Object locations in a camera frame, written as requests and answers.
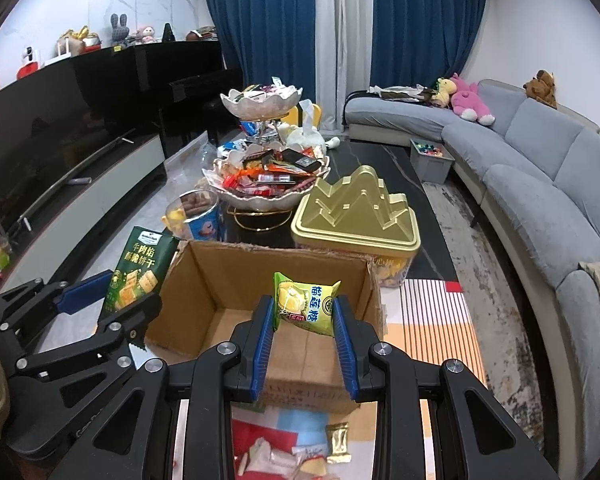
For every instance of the black curved television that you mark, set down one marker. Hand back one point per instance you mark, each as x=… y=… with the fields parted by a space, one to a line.
x=45 y=125

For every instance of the colourful patterned tablecloth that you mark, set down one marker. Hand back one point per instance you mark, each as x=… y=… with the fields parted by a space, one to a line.
x=430 y=330

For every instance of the white sheer curtain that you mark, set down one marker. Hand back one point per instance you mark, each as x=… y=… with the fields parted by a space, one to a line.
x=342 y=35

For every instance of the dark green biscuit packet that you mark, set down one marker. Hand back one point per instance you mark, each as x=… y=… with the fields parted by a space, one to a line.
x=135 y=270

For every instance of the gold ornament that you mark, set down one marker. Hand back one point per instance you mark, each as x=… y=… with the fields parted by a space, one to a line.
x=80 y=37

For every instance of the red and white cake packet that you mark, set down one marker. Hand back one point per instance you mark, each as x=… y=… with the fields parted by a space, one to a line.
x=310 y=462

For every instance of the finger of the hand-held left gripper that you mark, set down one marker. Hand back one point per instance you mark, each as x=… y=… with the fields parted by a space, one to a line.
x=125 y=322
x=85 y=290

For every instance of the white security camera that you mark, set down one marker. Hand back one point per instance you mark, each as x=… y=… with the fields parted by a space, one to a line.
x=29 y=62

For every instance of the pile of clothes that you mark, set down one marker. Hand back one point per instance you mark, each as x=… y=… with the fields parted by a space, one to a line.
x=400 y=92

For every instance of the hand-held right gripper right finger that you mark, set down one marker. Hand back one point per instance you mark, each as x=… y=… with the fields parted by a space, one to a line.
x=342 y=355

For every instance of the grey sectional sofa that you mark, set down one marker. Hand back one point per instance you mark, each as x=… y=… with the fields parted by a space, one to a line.
x=530 y=185

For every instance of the grey plush rabbit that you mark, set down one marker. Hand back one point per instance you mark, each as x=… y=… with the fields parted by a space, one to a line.
x=121 y=32

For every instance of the white tiered bowl stand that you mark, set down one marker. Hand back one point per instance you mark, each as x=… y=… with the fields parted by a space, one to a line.
x=260 y=200

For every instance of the grey remote control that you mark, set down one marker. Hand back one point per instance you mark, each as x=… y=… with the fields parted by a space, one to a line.
x=79 y=181

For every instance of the white plastic bag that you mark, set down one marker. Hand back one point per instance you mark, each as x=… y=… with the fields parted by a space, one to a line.
x=305 y=137

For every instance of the clear jar with blue label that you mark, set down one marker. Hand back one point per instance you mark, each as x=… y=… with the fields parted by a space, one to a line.
x=202 y=220

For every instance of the light green candy packet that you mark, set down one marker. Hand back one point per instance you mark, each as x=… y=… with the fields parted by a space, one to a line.
x=305 y=300

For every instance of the yellow toy bear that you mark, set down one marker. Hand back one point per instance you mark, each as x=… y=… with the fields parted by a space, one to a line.
x=172 y=219

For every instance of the pink plush toy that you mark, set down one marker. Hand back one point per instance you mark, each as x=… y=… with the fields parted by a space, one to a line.
x=470 y=100

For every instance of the stack of books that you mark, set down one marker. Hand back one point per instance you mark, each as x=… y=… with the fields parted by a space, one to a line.
x=202 y=34

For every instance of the clear plastic bag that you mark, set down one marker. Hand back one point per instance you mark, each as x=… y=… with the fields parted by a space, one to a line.
x=209 y=152

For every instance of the gold snack packet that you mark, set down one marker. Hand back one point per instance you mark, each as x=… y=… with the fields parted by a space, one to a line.
x=338 y=442

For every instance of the grey television cabinet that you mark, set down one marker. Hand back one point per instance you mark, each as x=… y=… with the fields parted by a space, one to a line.
x=140 y=155

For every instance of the black upright piano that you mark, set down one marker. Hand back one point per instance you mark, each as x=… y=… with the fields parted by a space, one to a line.
x=180 y=70

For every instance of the large pile of assorted snacks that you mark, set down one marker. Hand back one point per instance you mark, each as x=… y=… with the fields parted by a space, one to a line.
x=270 y=172

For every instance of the small pile of assorted snacks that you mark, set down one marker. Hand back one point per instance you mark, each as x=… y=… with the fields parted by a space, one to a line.
x=260 y=91

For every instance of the grey patterned rug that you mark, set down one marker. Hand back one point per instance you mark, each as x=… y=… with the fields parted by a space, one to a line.
x=480 y=270

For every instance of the blue curtain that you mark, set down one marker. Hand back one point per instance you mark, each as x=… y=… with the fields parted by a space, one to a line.
x=260 y=25
x=425 y=25

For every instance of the brown cardboard box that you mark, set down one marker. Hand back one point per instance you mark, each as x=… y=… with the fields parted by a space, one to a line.
x=205 y=280

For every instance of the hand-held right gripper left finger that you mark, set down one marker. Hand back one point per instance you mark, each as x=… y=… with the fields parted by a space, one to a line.
x=265 y=345

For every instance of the pink doll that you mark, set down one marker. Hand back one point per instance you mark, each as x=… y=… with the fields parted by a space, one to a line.
x=147 y=35

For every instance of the yellow plastic item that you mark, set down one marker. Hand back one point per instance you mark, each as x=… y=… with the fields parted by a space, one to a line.
x=312 y=112

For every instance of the yellow plush toy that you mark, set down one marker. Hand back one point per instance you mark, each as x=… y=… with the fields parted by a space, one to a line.
x=444 y=92

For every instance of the brown plush toy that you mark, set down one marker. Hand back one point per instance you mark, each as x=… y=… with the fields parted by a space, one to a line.
x=541 y=87

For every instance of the black metronome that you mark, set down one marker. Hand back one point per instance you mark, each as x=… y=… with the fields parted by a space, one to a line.
x=168 y=34

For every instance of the grey storage bin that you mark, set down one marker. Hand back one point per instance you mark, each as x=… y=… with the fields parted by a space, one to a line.
x=430 y=165

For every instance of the gold mountain-lid tin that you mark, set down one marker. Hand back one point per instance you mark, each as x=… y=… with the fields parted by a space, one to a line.
x=355 y=210

